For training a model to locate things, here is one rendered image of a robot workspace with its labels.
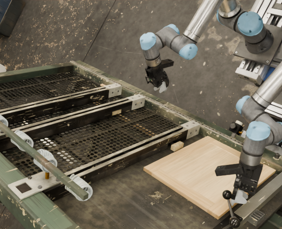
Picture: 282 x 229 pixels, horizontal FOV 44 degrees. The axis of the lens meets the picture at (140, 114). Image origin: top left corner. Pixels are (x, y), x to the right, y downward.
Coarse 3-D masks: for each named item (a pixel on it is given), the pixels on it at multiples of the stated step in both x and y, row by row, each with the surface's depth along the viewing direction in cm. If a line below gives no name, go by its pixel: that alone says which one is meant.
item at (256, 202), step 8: (280, 176) 174; (272, 184) 166; (280, 184) 167; (264, 192) 160; (272, 192) 161; (248, 200) 153; (256, 200) 154; (264, 200) 154; (240, 208) 147; (248, 208) 148; (256, 208) 149; (240, 216) 143; (248, 216) 145; (240, 224) 141
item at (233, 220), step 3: (231, 219) 123; (234, 219) 123; (237, 219) 123; (231, 222) 123; (234, 222) 122; (237, 222) 122; (228, 225) 125; (231, 225) 123; (234, 225) 122; (237, 225) 122; (225, 228) 127; (234, 228) 123
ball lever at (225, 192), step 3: (225, 192) 137; (228, 192) 137; (225, 195) 137; (228, 195) 136; (231, 195) 137; (225, 198) 137; (228, 198) 137; (228, 201) 138; (228, 204) 138; (231, 207) 138; (231, 210) 138; (231, 213) 138; (231, 216) 139; (234, 216) 139
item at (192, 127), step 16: (176, 128) 201; (192, 128) 204; (144, 144) 181; (160, 144) 186; (96, 160) 160; (112, 160) 162; (128, 160) 169; (32, 176) 138; (48, 176) 137; (80, 176) 148; (96, 176) 156; (16, 192) 128; (32, 192) 129; (48, 192) 138; (64, 192) 145
